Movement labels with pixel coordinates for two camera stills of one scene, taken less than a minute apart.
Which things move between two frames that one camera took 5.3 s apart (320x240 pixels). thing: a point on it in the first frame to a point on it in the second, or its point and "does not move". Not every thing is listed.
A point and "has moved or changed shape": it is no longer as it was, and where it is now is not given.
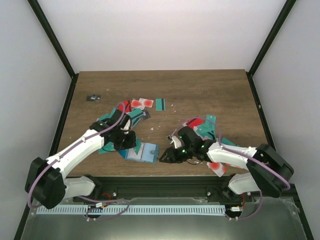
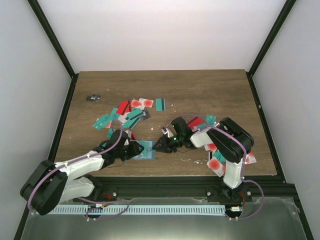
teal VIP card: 137,147 has moved or changed shape
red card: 127,105 does not move
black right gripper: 172,156 to 164,146
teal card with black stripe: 160,104 does not move
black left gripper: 131,143 to 135,151
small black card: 94,98 does not move
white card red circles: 142,103 does not move
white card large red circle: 219,168 does not move
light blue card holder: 148,153 has moved or changed shape
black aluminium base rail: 210,188 does not move
